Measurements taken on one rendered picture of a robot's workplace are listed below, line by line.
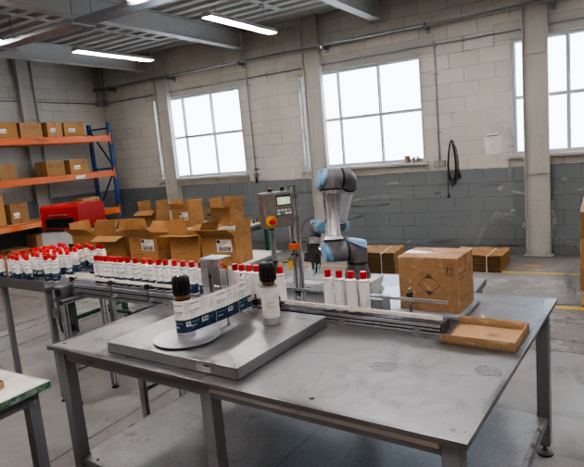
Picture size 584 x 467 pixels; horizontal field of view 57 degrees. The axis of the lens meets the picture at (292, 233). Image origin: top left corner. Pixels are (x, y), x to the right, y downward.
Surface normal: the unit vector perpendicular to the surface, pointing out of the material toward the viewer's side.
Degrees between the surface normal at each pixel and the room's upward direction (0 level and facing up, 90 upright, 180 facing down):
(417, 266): 90
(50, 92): 90
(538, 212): 90
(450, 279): 90
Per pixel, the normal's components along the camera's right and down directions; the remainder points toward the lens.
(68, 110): 0.86, 0.00
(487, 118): -0.51, 0.18
